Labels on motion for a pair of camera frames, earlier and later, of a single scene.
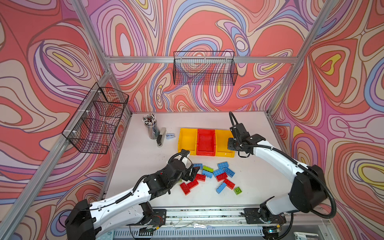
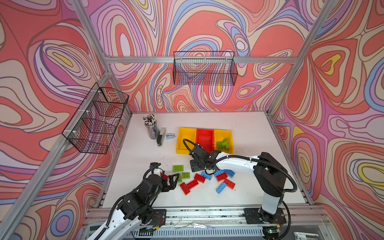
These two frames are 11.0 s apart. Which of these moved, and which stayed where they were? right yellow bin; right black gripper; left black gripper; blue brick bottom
Moved: left black gripper; right black gripper
Stayed: blue brick bottom; right yellow bin
